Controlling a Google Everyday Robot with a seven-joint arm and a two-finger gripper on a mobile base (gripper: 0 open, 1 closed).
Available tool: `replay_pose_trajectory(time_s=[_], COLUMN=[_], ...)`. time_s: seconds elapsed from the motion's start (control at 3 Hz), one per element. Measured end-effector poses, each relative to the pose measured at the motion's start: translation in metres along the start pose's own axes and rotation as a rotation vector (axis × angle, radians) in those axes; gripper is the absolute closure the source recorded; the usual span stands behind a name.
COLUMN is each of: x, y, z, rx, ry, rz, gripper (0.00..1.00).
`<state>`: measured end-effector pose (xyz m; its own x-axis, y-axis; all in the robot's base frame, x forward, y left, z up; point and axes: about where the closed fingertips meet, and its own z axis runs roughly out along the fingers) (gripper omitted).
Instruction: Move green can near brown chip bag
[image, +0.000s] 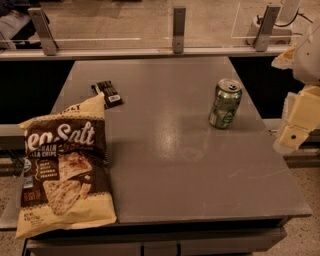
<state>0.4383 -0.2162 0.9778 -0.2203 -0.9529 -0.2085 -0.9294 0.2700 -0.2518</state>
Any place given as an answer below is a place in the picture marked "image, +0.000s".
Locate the black snack bar wrapper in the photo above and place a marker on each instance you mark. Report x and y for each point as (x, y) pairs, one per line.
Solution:
(111, 96)

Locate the brown sea salt chip bag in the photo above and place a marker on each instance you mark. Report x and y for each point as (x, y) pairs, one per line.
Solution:
(66, 182)

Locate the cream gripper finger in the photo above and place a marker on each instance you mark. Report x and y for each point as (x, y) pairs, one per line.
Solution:
(300, 117)
(284, 60)

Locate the left metal rail bracket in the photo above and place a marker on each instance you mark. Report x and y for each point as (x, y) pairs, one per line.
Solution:
(41, 25)

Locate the middle metal rail bracket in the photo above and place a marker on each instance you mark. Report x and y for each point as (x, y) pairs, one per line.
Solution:
(179, 15)

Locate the metal rail bracket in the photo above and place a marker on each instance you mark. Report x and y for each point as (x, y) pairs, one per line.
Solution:
(41, 25)
(179, 15)
(269, 18)

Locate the green soda can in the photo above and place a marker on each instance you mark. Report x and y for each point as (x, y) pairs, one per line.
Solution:
(228, 94)

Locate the right metal rail bracket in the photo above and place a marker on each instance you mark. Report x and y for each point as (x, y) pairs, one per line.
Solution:
(269, 18)

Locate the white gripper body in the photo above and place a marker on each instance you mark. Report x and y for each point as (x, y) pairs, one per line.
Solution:
(308, 61)

